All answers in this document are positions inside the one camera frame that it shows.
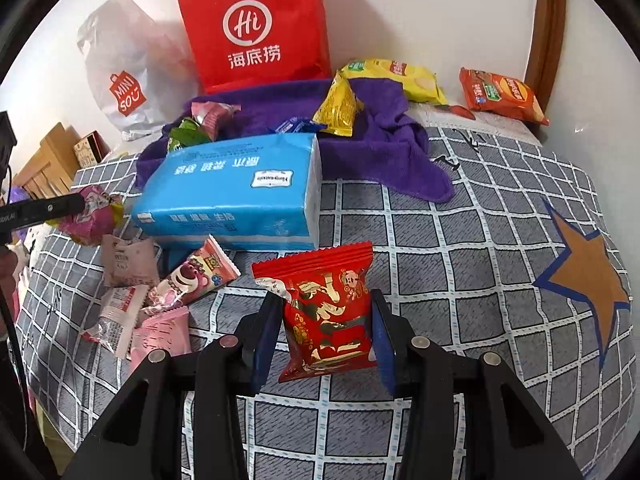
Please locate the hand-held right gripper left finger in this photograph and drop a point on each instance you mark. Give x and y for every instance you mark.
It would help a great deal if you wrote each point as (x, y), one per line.
(262, 355)

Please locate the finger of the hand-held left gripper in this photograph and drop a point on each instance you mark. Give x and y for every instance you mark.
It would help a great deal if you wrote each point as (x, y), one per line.
(50, 207)

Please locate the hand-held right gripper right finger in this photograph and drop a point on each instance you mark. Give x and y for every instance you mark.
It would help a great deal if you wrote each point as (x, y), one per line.
(385, 355)

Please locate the magenta snack packet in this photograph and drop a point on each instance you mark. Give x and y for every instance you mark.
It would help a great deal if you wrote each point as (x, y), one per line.
(92, 220)

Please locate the red snack packet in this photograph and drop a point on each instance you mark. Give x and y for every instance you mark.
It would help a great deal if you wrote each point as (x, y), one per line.
(325, 320)

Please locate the pale pink snack packet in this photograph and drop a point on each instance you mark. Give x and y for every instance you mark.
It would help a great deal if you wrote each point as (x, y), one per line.
(117, 315)
(160, 335)
(130, 260)

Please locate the pink bear snack packet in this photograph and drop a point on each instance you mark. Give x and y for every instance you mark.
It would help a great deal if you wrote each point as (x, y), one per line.
(192, 275)

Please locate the green snack packet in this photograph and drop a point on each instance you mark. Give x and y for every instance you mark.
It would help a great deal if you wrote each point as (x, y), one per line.
(185, 137)

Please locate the purple towel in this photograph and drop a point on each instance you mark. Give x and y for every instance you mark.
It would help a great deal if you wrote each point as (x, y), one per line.
(390, 145)

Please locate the small blue snack packet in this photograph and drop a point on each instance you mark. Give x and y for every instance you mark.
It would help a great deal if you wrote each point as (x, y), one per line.
(295, 125)

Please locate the yellow snack packet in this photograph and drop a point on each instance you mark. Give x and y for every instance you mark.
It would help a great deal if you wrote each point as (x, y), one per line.
(340, 107)

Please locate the wooden headboard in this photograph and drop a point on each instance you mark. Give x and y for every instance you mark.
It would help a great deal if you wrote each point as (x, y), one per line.
(45, 160)

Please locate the patterned gift box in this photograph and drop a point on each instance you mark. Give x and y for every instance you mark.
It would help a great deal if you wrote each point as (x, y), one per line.
(90, 149)

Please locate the grey plaid tablecloth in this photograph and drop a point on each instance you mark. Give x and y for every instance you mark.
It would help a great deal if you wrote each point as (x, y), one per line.
(450, 260)

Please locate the white plastic shopping bag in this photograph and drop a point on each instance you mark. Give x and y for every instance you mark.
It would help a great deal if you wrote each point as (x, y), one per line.
(125, 60)

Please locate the blue tissue pack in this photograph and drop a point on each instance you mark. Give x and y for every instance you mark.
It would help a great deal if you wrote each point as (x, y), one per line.
(225, 185)

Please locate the red paper bag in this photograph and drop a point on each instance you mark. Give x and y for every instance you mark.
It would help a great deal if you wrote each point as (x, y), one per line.
(250, 25)

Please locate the yellow chip bag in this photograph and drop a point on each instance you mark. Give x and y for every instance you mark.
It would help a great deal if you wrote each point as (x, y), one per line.
(400, 77)

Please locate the orange chip bag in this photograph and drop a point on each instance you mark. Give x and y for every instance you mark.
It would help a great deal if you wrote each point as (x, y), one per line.
(500, 92)

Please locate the brown wooden door frame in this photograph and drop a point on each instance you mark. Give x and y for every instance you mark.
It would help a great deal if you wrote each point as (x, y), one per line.
(545, 20)

